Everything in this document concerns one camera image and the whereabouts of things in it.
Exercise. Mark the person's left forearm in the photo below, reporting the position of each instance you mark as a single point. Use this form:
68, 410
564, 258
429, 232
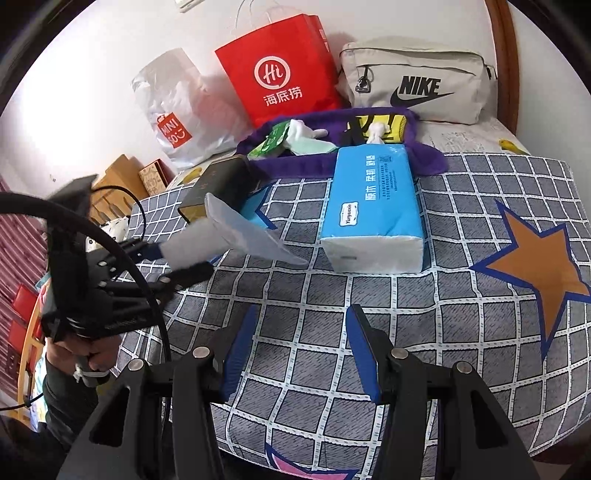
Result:
60, 401

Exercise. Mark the black tin box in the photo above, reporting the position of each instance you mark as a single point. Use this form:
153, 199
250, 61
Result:
217, 184

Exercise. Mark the light green tea packet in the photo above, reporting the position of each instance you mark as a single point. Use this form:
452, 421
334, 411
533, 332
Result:
261, 150

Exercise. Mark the yellow black sock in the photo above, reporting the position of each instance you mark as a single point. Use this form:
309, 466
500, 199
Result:
392, 127

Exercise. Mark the white patterned bag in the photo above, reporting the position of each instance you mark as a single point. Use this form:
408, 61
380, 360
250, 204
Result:
113, 228

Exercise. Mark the wooden chair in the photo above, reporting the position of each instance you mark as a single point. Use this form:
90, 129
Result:
23, 323

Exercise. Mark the person's left hand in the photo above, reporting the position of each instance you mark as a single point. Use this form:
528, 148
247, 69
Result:
99, 355

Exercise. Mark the grey checked blanket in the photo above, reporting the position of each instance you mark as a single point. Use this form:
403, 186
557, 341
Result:
415, 295

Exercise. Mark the wooden bed frame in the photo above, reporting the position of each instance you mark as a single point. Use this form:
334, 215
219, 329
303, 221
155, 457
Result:
503, 55

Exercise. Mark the small patterned box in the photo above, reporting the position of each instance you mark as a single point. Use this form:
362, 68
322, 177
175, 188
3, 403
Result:
153, 177

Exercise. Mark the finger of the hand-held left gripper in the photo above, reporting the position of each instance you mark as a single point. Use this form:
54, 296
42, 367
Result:
141, 251
184, 277

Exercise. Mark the dark green packet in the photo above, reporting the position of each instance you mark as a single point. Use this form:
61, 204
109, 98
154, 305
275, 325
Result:
279, 131

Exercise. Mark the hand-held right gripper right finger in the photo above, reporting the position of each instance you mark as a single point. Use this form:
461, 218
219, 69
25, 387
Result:
364, 350

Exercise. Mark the white plastic shopping bag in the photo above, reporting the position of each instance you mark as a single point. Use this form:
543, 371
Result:
184, 115

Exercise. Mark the brown cardboard box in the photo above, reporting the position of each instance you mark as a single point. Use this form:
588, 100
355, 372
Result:
117, 184

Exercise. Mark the red striped cloth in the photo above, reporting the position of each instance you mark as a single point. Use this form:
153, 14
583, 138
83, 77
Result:
21, 258

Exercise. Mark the blue tissue pack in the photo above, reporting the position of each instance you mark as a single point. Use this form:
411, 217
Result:
374, 203

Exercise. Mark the beige zip bag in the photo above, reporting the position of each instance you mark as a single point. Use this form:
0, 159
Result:
415, 87

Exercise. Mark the red paper bag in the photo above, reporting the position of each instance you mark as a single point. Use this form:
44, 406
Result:
281, 69

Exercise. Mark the pale green cloth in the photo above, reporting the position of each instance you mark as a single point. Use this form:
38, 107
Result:
309, 146

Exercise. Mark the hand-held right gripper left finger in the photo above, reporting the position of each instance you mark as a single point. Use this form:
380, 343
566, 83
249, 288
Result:
238, 350

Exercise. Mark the purple towel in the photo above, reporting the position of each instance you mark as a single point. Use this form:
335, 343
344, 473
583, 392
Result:
425, 157

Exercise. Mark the clear plastic bag piece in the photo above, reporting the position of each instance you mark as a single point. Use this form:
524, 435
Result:
221, 235

